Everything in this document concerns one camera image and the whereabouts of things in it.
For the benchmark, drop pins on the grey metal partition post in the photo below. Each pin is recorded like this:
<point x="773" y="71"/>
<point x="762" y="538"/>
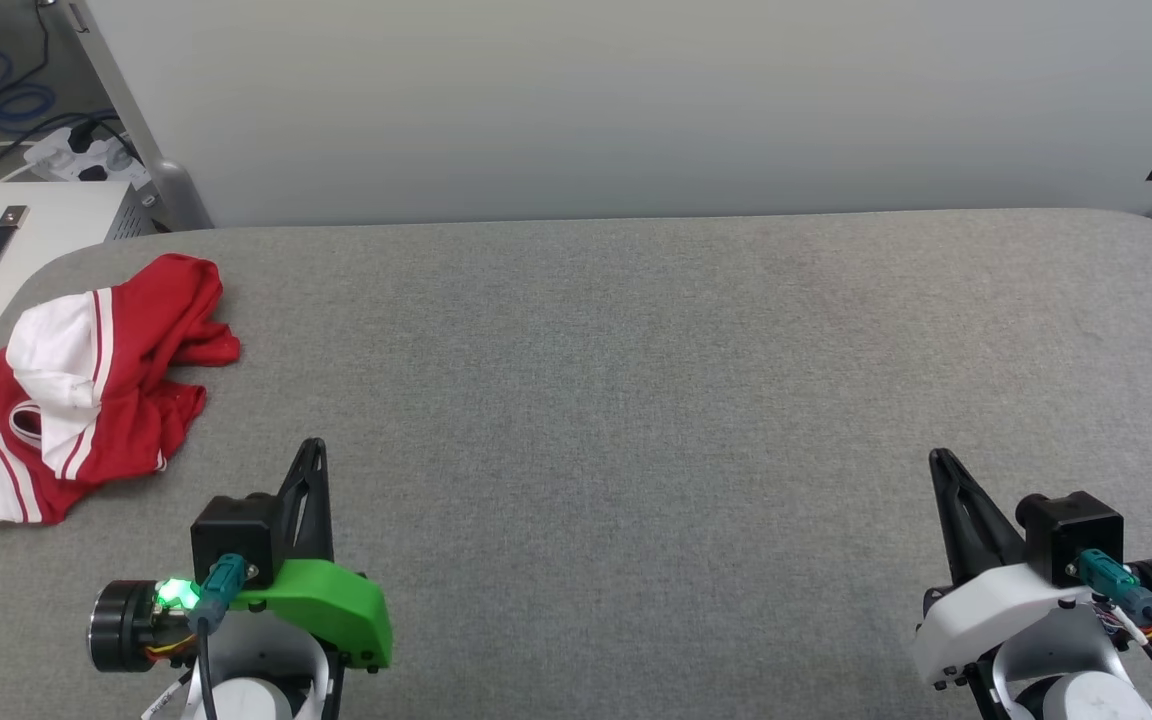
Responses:
<point x="151" y="150"/>

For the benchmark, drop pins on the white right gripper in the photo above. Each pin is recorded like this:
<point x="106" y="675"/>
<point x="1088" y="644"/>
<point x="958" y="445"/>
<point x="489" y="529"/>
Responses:
<point x="986" y="615"/>

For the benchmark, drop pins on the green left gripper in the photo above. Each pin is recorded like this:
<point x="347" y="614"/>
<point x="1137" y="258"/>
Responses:
<point x="336" y="600"/>

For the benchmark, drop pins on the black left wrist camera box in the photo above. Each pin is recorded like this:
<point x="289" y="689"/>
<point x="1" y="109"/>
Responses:
<point x="231" y="530"/>

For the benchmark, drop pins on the white power strip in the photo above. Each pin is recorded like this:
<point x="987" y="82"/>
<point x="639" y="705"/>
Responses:
<point x="76" y="158"/>

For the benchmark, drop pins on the red and white basketball jersey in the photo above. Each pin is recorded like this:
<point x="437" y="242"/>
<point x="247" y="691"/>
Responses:
<point x="136" y="400"/>

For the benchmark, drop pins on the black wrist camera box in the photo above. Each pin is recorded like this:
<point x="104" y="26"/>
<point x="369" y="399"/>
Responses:
<point x="231" y="530"/>
<point x="1066" y="530"/>

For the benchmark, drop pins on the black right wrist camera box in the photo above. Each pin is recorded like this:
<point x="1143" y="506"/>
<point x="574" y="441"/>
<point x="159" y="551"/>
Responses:
<point x="1066" y="530"/>

